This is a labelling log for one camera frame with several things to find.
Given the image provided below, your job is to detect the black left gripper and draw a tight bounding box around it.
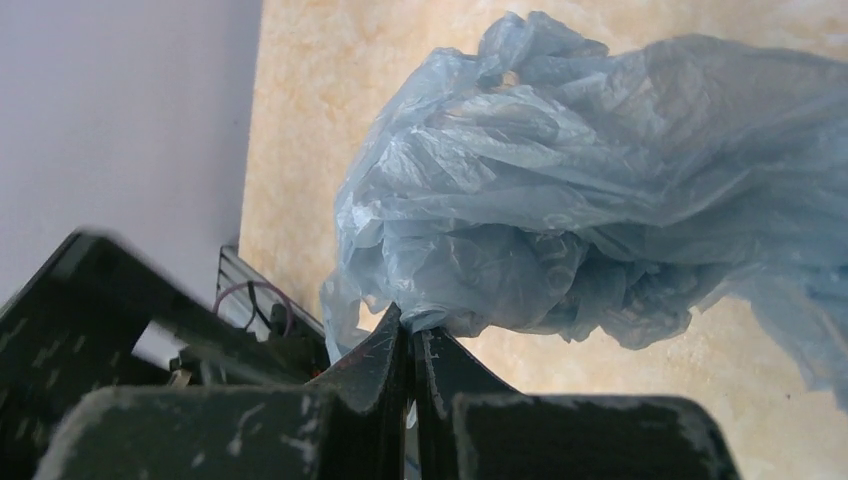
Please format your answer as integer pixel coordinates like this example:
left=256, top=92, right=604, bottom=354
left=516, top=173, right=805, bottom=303
left=1, top=230, right=406, bottom=479

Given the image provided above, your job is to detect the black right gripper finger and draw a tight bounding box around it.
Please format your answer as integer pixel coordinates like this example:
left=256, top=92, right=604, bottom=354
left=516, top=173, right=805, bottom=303
left=411, top=329, right=740, bottom=479

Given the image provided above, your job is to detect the light blue trash bag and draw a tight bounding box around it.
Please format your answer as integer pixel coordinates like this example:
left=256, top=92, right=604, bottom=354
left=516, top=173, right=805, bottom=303
left=320, top=11, right=847, bottom=405

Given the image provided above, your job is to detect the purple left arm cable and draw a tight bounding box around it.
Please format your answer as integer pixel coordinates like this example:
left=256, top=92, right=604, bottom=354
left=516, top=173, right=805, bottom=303
left=211, top=280, right=296, bottom=339

